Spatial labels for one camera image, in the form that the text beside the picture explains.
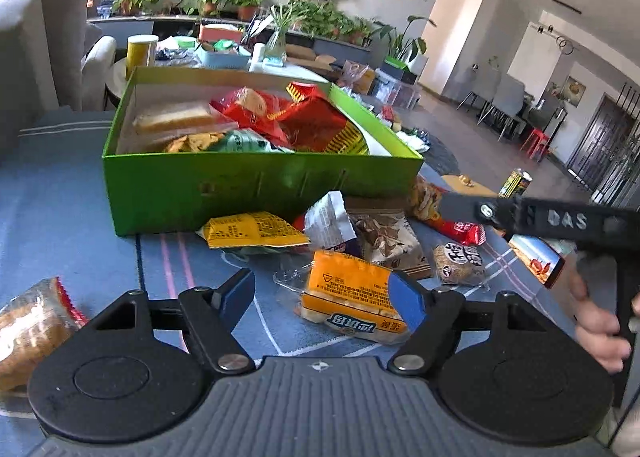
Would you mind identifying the brown bread packet red edge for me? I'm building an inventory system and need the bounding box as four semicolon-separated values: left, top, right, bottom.
0;277;90;393

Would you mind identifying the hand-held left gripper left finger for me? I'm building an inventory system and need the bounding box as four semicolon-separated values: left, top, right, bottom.
87;268;256;377

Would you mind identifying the glass vase with plant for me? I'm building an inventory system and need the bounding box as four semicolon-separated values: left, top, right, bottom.
260;4;301;66

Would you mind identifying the dark wooden door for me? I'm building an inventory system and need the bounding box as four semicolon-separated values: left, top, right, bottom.
567;94;623;188

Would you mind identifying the yellow snack packet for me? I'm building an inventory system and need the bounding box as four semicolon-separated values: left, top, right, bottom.
196;212;312;252

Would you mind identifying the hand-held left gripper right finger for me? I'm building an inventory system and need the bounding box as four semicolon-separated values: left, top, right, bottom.
387;271;555;379

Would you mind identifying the yellow tin can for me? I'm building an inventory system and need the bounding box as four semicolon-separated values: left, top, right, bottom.
126;34;158;80

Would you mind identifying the open cardboard box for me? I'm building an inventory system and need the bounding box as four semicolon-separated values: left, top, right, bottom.
285;44;346;75

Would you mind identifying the brown white snack packet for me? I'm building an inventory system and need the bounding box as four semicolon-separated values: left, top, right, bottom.
347;209;432;280

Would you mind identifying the round brown cookie packet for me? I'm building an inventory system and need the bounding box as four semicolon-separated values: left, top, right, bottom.
432;242;488;286

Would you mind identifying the grey television cabinet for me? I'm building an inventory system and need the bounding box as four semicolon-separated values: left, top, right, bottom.
87;14;373;68

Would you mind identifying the blue plastic basket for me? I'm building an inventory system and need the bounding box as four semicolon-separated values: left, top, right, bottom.
195;42;252;70

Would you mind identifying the framed wall picture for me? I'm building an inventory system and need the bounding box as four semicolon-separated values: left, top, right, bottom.
562;77;586;102

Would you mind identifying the green topped dark box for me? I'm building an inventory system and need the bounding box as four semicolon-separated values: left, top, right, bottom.
384;56;418;85

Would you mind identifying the black yellow drink can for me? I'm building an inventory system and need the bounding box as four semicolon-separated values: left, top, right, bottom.
497;168;533;198

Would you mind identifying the large leaf plant white pot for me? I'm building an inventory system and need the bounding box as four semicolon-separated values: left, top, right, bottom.
372;14;436;75

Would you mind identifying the white round coffee table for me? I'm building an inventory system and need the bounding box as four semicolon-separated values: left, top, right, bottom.
105;54;341;110

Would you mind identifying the grey sofa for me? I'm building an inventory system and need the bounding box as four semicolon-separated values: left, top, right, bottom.
0;0;118;152

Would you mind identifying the dark marble round table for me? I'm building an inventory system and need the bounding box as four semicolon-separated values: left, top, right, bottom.
385;107;461;178

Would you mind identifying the white blue snack packet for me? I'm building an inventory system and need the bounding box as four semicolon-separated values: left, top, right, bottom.
295;191;358;258

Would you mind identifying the red snack bag bread picture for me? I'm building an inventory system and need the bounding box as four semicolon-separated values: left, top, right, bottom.
210;87;301;148

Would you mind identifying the red plastic stool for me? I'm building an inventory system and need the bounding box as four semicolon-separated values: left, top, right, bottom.
520;129;551;162

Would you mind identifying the phone with red case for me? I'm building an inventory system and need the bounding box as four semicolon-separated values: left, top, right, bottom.
507;233;566;290

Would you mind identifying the green white snack bag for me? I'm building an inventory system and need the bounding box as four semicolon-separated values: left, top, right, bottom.
162;129;296;154

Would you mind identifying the clear storage box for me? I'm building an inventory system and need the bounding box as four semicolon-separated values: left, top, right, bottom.
372;68;421;108

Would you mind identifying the sliced bread packet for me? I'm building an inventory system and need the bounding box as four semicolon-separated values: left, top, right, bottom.
131;102;226;138

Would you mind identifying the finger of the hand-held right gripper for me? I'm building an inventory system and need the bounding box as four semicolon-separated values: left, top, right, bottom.
439;191;518;238

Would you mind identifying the person's right hand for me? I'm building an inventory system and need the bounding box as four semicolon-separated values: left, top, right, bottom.
569;257;633;374

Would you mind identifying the red snack bag white print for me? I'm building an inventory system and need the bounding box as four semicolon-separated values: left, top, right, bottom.
407;176;487;245

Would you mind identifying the orange pastry packet blue label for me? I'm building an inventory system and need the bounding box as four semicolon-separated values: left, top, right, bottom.
272;249;412;338

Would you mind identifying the yellow round side table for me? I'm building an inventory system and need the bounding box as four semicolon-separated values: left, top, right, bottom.
440;174;502;198

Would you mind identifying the green cardboard box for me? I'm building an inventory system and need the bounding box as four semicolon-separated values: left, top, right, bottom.
101;66;425;238

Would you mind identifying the grey dining chair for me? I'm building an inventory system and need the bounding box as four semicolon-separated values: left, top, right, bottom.
482;74;531;140
457;71;501;125

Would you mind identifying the pink box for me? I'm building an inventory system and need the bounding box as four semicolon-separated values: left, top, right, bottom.
199;23;246;42

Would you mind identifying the red yellow striped snack bag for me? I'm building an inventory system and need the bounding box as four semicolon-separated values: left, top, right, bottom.
270;82;371;156

